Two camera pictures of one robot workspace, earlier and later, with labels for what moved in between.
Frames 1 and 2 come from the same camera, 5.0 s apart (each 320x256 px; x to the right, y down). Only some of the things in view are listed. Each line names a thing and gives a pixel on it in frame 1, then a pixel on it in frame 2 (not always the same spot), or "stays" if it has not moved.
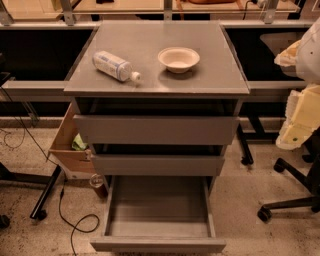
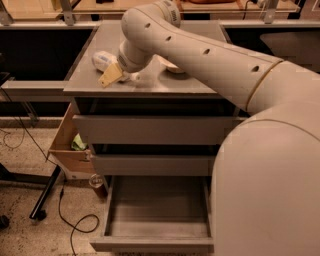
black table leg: x=38 y=212 stays
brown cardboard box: x=74 y=163 stays
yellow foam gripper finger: x=288 y=57 → x=111 y=74
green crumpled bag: x=78 y=144 stays
